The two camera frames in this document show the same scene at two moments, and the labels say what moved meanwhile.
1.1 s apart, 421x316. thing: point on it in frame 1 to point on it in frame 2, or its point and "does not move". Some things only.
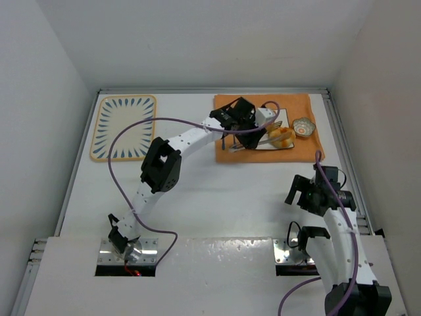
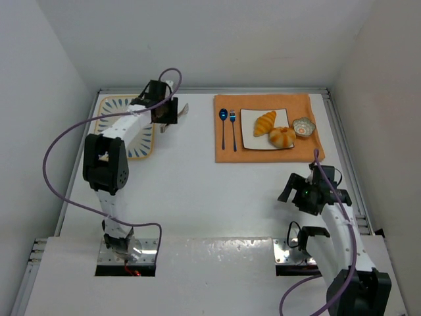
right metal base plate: (285, 255) does not move
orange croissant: (280, 133) to (264, 124)
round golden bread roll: (281, 137) does not move
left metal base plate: (108, 256) does not move
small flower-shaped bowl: (304, 127) does not move
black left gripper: (248, 135) to (170, 110)
